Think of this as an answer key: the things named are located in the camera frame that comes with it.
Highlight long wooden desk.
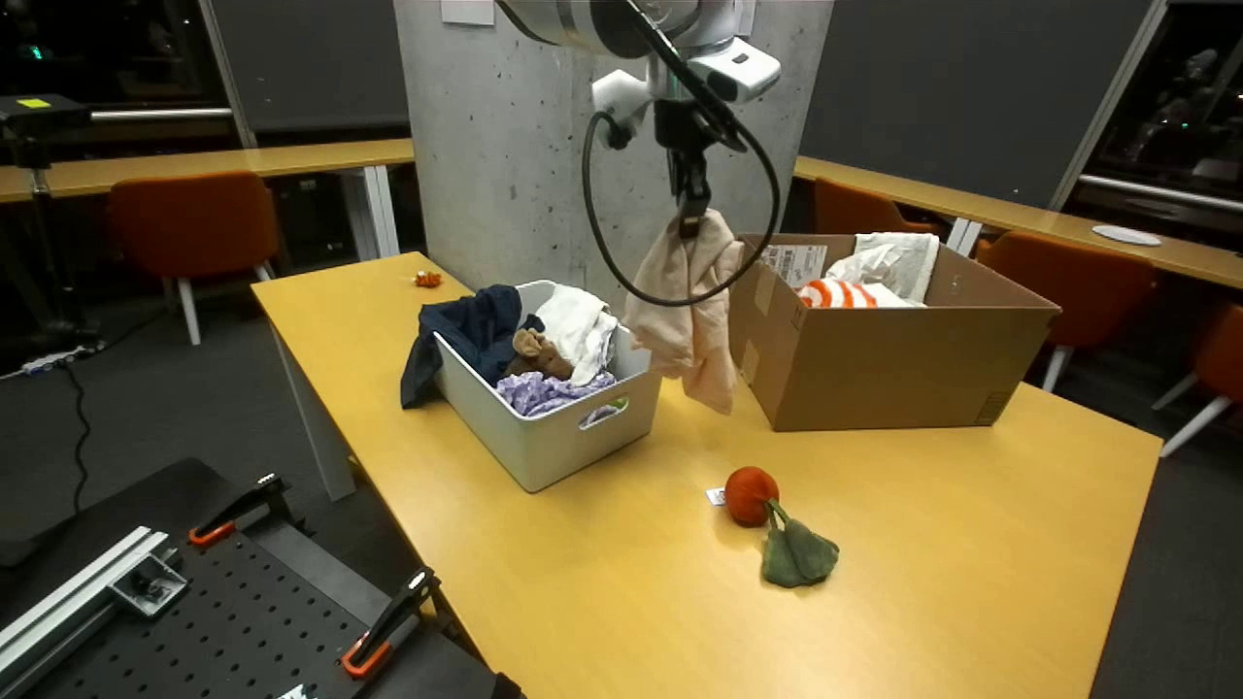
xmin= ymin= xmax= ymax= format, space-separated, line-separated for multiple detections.
xmin=0 ymin=138 xmax=418 ymax=261
xmin=793 ymin=154 xmax=1243 ymax=291

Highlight brown cloth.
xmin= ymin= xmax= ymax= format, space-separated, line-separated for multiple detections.
xmin=511 ymin=327 xmax=576 ymax=383

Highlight black cable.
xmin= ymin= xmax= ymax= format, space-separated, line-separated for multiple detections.
xmin=60 ymin=361 xmax=95 ymax=517

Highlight aluminium rail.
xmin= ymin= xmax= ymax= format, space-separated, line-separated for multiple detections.
xmin=0 ymin=526 xmax=191 ymax=685

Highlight white plastic basket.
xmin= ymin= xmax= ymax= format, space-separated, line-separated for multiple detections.
xmin=433 ymin=280 xmax=664 ymax=494

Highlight orange chair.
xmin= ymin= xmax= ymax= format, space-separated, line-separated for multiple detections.
xmin=975 ymin=229 xmax=1162 ymax=395
xmin=1152 ymin=302 xmax=1243 ymax=459
xmin=813 ymin=177 xmax=945 ymax=238
xmin=106 ymin=171 xmax=284 ymax=347

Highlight cardboard box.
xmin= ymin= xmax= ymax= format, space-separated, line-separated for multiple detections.
xmin=727 ymin=232 xmax=1062 ymax=433

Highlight white crumpled fabric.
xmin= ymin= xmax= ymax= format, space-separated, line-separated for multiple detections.
xmin=824 ymin=231 xmax=942 ymax=305

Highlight pink cloth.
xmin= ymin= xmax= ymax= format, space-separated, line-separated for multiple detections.
xmin=621 ymin=208 xmax=746 ymax=416

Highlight window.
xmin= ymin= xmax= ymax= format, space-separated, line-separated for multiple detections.
xmin=1066 ymin=0 xmax=1243 ymax=210
xmin=0 ymin=0 xmax=230 ymax=110

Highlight white power strip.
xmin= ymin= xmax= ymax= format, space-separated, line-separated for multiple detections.
xmin=20 ymin=343 xmax=107 ymax=379

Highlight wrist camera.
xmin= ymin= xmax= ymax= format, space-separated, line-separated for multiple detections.
xmin=688 ymin=37 xmax=783 ymax=105

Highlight orange plush fruit green leaves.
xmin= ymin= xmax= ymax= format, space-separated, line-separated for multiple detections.
xmin=705 ymin=465 xmax=842 ymax=590

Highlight black orange clamp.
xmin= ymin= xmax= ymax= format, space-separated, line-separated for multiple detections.
xmin=341 ymin=567 xmax=442 ymax=680
xmin=188 ymin=473 xmax=293 ymax=548

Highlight dark blue cloth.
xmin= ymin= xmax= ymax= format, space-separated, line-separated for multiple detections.
xmin=399 ymin=283 xmax=546 ymax=410

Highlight orange white striped cloth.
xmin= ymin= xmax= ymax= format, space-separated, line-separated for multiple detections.
xmin=795 ymin=278 xmax=916 ymax=311

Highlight purple patterned cloth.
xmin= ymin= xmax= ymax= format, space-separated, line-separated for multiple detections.
xmin=494 ymin=370 xmax=623 ymax=426

